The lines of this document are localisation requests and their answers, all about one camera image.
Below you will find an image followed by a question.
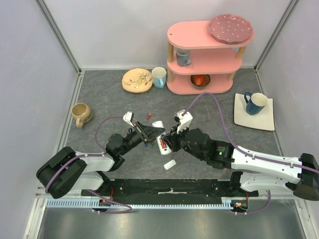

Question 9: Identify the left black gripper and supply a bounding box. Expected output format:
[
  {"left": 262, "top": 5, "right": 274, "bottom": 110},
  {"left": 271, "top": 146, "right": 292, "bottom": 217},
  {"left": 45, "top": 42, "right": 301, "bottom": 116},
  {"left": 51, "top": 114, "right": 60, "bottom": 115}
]
[{"left": 120, "top": 120, "right": 165, "bottom": 155}]

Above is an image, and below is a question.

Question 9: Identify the white remote control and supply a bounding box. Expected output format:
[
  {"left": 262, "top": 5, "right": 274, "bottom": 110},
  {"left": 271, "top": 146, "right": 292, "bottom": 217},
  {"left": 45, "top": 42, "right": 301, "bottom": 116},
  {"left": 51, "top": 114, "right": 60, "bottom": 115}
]
[{"left": 152, "top": 120, "right": 171, "bottom": 155}]

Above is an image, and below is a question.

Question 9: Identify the white battery cover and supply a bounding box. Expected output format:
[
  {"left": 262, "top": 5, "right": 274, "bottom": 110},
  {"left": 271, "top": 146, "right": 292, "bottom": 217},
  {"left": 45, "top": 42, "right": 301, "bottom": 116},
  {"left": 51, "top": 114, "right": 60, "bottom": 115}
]
[{"left": 164, "top": 159, "right": 176, "bottom": 170}]

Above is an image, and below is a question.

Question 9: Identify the red yellow battery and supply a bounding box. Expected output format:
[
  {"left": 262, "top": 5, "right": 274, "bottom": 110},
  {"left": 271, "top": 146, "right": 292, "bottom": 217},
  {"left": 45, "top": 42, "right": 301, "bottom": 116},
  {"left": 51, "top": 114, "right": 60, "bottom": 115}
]
[{"left": 160, "top": 139, "right": 166, "bottom": 149}]

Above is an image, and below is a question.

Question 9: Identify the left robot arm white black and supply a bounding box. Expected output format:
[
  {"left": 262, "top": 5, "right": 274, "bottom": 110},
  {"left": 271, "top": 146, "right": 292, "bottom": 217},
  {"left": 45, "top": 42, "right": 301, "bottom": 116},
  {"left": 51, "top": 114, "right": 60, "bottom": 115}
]
[{"left": 36, "top": 121, "right": 165, "bottom": 199}]

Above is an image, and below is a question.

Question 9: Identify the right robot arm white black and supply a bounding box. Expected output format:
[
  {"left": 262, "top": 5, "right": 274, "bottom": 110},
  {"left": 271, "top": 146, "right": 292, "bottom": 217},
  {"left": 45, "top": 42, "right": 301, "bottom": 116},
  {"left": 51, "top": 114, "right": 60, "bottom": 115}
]
[{"left": 162, "top": 128, "right": 319, "bottom": 201}]

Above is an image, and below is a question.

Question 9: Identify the yellow floral plate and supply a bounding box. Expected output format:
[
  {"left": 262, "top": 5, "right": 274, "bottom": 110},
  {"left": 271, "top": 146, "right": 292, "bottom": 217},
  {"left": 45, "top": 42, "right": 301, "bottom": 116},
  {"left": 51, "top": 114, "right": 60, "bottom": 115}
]
[{"left": 122, "top": 68, "right": 153, "bottom": 94}]

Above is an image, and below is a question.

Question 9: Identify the light blue mug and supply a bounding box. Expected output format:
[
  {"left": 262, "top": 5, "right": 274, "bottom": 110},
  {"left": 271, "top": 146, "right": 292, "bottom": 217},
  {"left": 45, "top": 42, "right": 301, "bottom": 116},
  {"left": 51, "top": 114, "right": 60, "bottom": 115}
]
[{"left": 152, "top": 67, "right": 166, "bottom": 89}]

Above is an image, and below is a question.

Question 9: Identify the orange cup in bowl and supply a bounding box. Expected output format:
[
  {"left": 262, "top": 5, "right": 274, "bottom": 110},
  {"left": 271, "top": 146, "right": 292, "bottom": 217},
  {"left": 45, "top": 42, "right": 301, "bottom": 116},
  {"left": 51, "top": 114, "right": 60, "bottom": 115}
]
[{"left": 193, "top": 75, "right": 209, "bottom": 86}]

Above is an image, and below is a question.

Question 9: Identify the patterned dark bowl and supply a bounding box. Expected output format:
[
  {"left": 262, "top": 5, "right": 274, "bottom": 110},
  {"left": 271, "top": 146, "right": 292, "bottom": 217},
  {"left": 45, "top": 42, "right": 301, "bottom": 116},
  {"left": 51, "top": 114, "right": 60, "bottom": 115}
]
[{"left": 190, "top": 74, "right": 210, "bottom": 89}]

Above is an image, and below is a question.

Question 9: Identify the beige ceramic mug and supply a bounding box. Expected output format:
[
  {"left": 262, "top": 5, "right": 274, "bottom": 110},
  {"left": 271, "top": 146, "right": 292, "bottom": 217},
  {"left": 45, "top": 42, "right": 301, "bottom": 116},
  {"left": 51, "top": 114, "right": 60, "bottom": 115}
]
[{"left": 71, "top": 103, "right": 92, "bottom": 128}]

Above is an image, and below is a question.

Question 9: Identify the pink three-tier shelf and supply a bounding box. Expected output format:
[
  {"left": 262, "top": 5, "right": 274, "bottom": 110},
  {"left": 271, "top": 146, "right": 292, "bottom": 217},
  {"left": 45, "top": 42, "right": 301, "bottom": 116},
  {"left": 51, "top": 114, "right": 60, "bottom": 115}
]
[{"left": 166, "top": 21, "right": 255, "bottom": 95}]

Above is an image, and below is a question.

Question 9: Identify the grey mug on shelf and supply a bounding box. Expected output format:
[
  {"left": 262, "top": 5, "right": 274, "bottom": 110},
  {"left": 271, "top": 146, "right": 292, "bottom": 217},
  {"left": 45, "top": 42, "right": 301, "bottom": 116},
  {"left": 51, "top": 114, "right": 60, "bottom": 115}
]
[{"left": 176, "top": 48, "right": 191, "bottom": 67}]

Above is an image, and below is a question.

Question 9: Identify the dark blue mug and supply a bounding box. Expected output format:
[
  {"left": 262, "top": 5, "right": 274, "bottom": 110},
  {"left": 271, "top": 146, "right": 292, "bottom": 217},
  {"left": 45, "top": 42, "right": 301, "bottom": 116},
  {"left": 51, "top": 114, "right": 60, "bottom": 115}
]
[{"left": 244, "top": 92, "right": 268, "bottom": 115}]

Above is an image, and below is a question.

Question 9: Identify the white square plate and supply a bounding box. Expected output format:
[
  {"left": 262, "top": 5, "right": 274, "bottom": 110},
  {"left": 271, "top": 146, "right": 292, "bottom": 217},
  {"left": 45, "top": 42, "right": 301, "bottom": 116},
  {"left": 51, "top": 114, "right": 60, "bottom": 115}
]
[{"left": 234, "top": 93, "right": 275, "bottom": 131}]

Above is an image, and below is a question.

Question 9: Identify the pink polka dot plate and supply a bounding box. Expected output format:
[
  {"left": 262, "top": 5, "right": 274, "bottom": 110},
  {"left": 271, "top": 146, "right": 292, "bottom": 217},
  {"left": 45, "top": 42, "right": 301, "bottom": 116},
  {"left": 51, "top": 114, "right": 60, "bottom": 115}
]
[{"left": 208, "top": 14, "right": 253, "bottom": 45}]

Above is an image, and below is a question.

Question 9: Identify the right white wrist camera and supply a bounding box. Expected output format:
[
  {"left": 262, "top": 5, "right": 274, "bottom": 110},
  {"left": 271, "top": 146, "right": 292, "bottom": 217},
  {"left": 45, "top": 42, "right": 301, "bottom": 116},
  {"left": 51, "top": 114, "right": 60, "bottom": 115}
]
[{"left": 174, "top": 109, "right": 193, "bottom": 134}]

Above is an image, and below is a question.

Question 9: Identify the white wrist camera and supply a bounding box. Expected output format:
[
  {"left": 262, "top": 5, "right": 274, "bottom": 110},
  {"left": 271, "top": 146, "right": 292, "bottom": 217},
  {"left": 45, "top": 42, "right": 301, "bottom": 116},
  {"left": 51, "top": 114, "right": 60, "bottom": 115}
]
[
  {"left": 174, "top": 109, "right": 193, "bottom": 134},
  {"left": 123, "top": 111, "right": 134, "bottom": 126}
]

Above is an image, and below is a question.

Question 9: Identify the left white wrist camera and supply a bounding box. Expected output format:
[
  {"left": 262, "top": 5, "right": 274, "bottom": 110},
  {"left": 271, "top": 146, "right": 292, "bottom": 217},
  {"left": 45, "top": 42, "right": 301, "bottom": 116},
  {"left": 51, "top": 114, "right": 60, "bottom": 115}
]
[{"left": 123, "top": 111, "right": 134, "bottom": 126}]

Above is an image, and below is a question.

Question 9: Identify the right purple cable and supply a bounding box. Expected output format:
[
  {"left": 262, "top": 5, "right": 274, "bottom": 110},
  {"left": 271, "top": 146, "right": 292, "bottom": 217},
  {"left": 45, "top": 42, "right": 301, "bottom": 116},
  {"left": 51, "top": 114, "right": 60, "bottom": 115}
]
[{"left": 182, "top": 92, "right": 319, "bottom": 216}]

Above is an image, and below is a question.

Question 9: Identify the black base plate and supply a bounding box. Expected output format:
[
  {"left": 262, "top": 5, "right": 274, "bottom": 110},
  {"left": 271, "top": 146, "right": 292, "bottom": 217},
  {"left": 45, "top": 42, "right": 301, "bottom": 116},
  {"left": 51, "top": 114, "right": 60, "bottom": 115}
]
[{"left": 94, "top": 179, "right": 259, "bottom": 205}]

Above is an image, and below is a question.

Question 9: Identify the white slotted cable duct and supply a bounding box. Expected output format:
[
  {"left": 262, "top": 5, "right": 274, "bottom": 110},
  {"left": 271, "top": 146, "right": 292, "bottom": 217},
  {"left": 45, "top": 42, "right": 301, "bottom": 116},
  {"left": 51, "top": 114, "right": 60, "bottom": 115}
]
[{"left": 46, "top": 198, "right": 244, "bottom": 210}]

